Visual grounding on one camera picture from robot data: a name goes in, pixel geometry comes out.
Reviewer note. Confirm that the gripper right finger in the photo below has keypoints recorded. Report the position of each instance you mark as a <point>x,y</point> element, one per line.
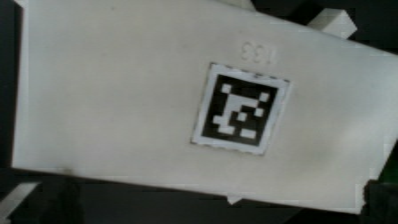
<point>380,203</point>

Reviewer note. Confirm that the white door panel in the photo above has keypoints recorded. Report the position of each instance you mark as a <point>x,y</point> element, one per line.
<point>188,96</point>

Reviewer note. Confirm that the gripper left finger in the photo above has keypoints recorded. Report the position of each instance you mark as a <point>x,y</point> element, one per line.
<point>50,206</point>

